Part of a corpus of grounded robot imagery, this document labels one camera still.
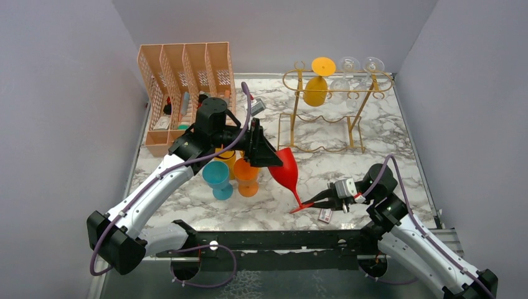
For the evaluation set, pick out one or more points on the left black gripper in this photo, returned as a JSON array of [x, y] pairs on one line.
[[259, 152]]

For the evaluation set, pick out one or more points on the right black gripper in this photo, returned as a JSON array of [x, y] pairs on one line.
[[333, 201]]

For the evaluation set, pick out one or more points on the orange wine glass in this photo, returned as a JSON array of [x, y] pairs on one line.
[[246, 177]]

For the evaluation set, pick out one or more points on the yellow wine glass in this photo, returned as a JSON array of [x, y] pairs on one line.
[[316, 89], [229, 158]]

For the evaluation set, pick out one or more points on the red wine glass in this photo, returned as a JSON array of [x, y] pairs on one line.
[[287, 176]]

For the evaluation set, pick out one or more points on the blue wine glass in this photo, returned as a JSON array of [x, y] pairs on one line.
[[217, 175]]

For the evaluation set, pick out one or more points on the clear wine glass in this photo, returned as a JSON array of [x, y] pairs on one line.
[[341, 86], [370, 65]]

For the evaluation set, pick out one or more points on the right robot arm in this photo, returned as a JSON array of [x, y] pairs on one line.
[[396, 231]]

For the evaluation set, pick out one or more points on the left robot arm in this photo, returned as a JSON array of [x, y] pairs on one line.
[[117, 235]]

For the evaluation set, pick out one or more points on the small red white card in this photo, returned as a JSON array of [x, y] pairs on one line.
[[325, 216]]

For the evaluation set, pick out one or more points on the peach plastic file organizer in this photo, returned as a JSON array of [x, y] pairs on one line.
[[175, 75]]

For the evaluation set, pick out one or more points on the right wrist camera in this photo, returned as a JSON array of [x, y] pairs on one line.
[[346, 188]]

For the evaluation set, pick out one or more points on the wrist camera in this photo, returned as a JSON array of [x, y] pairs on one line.
[[257, 106], [346, 188]]

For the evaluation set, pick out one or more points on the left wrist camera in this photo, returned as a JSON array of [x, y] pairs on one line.
[[257, 106]]

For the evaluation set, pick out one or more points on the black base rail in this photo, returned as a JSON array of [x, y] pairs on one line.
[[271, 250]]

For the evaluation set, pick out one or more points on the gold wire glass rack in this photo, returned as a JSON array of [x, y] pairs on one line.
[[330, 128]]

